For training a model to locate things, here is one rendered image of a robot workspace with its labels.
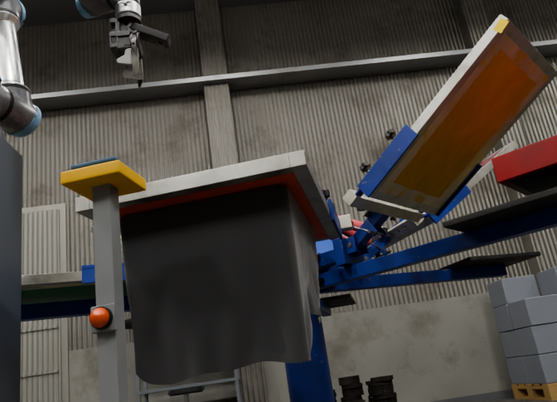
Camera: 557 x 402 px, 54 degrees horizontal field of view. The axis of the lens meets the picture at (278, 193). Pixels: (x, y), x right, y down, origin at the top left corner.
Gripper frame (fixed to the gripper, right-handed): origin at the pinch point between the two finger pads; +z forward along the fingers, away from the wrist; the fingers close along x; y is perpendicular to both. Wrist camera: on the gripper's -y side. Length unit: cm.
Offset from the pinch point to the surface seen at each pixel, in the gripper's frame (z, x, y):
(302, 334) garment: 78, 11, -35
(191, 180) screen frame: 39.0, 15.2, -13.3
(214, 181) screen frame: 40.4, 16.5, -18.6
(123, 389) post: 84, 29, 2
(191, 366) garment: 81, 4, -8
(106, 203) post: 48, 31, 3
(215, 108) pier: -227, -448, -12
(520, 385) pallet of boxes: 123, -425, -276
